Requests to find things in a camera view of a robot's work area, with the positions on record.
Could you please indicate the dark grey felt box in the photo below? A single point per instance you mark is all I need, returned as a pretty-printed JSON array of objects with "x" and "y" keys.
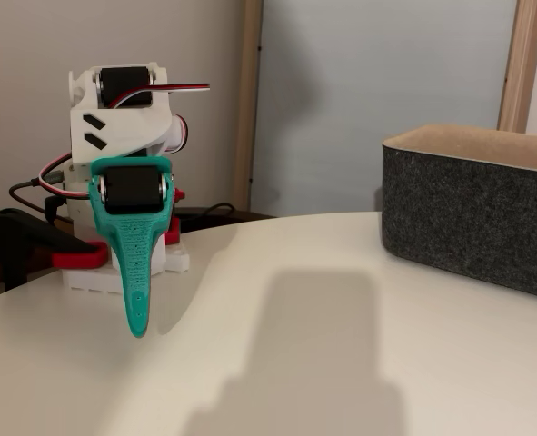
[{"x": 468, "y": 218}]

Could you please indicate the teal gripper black servo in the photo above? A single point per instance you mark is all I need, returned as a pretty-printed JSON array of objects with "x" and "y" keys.
[{"x": 131, "y": 188}]

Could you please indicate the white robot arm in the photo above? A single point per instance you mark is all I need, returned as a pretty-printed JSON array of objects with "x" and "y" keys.
[{"x": 113, "y": 131}]

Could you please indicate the black clamp with red jaw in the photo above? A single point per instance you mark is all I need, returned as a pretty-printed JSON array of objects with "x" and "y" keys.
[
  {"x": 172, "y": 234},
  {"x": 18, "y": 236}
]

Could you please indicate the light wooden post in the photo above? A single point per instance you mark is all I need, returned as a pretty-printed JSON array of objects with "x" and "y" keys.
[
  {"x": 247, "y": 113},
  {"x": 520, "y": 68}
]

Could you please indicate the dark low furniture piece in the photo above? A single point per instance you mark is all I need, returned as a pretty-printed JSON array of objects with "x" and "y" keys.
[{"x": 245, "y": 215}]

